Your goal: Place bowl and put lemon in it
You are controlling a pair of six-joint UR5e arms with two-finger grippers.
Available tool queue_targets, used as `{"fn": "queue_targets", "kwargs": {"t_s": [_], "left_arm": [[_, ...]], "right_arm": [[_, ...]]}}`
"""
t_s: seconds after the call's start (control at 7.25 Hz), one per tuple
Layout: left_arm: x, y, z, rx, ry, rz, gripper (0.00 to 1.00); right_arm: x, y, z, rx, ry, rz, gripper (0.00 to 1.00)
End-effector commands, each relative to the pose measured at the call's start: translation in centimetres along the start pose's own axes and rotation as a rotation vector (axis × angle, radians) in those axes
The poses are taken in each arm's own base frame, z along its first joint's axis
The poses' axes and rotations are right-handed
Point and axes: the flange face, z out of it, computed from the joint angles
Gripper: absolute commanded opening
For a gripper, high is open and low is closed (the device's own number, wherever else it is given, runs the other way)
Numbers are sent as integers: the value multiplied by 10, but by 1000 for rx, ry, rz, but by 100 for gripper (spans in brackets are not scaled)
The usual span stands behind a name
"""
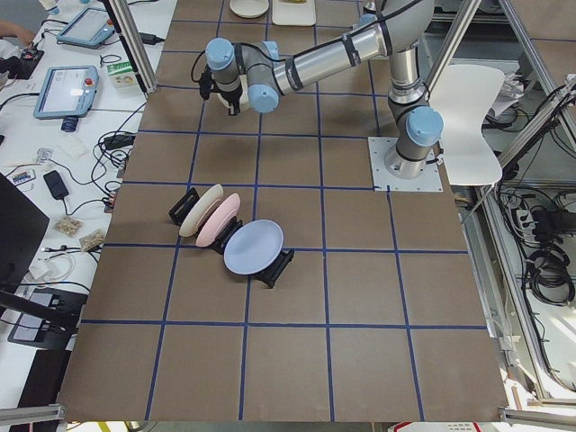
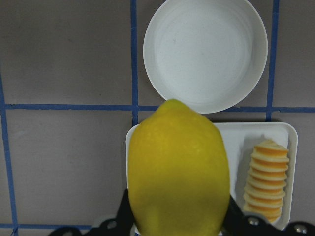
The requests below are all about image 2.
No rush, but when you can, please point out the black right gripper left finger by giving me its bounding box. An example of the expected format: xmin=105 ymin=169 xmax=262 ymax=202
xmin=92 ymin=189 xmax=134 ymax=236

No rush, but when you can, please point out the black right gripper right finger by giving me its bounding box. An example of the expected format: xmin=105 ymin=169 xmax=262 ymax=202
xmin=222 ymin=196 xmax=270 ymax=236

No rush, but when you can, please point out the yellow lemon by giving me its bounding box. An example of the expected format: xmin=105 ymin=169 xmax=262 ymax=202
xmin=128 ymin=99 xmax=230 ymax=236

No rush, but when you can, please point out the sliced bread loaf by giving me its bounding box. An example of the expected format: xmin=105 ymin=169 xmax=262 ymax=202
xmin=243 ymin=140 xmax=289 ymax=223

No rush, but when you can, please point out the white rectangular tray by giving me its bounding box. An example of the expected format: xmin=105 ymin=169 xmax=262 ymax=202
xmin=127 ymin=122 xmax=297 ymax=229

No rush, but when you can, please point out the white round plate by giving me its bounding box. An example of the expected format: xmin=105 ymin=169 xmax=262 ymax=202
xmin=143 ymin=0 xmax=268 ymax=114

